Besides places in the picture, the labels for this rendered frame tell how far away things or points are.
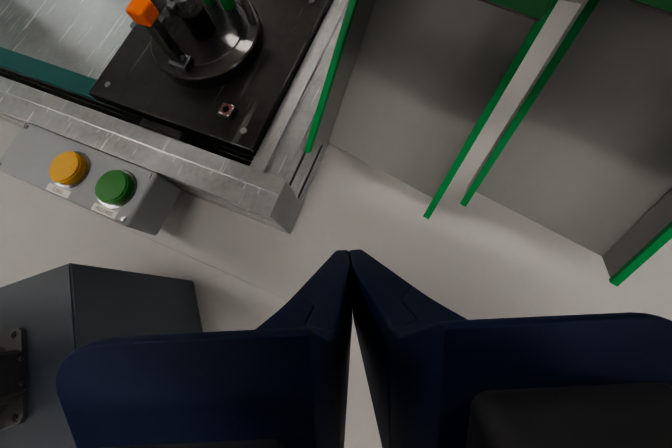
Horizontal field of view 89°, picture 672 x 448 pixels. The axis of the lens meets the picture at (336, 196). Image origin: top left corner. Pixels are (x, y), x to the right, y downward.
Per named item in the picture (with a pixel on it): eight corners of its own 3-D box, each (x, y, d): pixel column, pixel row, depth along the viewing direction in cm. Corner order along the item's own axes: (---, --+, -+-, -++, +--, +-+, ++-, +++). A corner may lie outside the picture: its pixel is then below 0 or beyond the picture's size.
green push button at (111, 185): (126, 211, 40) (114, 207, 38) (100, 200, 41) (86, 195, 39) (144, 181, 41) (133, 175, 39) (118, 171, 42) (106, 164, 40)
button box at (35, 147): (157, 236, 44) (124, 226, 38) (36, 183, 48) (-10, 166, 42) (183, 188, 46) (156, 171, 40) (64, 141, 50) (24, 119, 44)
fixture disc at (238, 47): (233, 102, 41) (226, 92, 39) (139, 72, 44) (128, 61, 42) (281, 14, 44) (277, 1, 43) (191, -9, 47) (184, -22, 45)
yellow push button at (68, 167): (80, 192, 41) (66, 186, 39) (55, 181, 42) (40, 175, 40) (99, 163, 42) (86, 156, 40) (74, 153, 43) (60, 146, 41)
